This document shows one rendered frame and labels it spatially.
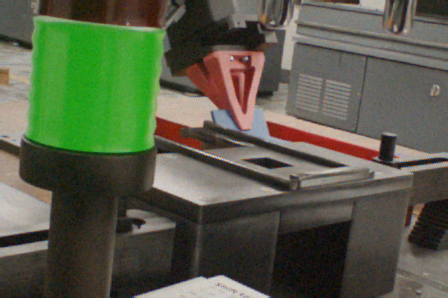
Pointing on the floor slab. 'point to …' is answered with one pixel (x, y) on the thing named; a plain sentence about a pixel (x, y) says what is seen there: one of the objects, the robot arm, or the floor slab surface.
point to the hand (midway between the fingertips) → (241, 123)
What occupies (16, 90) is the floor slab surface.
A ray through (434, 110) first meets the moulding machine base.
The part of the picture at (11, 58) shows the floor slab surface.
